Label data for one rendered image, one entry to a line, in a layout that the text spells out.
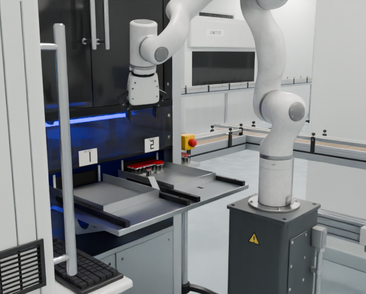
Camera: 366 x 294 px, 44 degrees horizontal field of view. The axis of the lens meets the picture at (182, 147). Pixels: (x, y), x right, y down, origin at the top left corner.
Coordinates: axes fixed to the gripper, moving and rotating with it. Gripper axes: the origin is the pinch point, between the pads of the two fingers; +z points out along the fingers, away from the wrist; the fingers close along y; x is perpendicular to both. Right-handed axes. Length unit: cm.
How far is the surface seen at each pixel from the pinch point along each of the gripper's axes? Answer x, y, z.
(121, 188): 15.7, -3.2, 38.8
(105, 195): 9.4, -11.1, 36.4
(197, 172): 21, 33, 41
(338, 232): 11, 116, 88
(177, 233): 27, 27, 78
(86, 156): 20.3, -15.7, 24.6
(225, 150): 65, 71, 59
